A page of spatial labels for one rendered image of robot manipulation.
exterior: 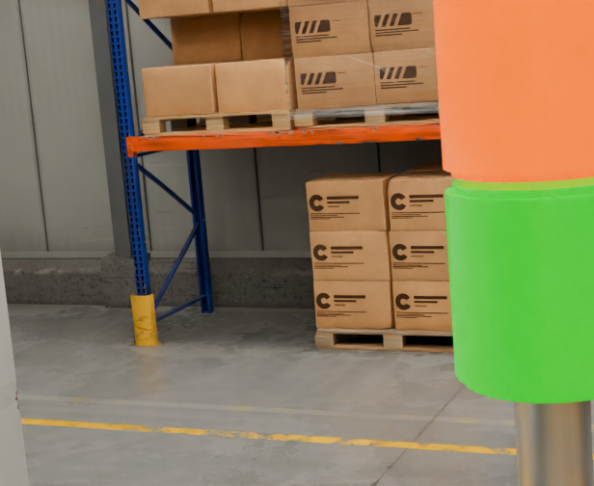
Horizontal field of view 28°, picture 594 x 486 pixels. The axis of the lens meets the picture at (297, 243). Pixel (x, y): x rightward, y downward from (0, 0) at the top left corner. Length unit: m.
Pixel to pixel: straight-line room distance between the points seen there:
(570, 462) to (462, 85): 0.10
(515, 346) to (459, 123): 0.06
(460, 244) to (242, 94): 8.46
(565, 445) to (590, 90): 0.09
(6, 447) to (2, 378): 0.17
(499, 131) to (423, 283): 8.21
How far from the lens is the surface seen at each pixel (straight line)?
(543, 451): 0.32
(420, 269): 8.47
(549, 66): 0.29
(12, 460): 3.00
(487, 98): 0.29
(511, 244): 0.30
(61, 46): 11.08
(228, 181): 10.38
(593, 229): 0.30
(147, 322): 9.32
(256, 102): 8.72
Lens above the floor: 2.25
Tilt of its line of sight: 10 degrees down
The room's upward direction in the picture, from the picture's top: 5 degrees counter-clockwise
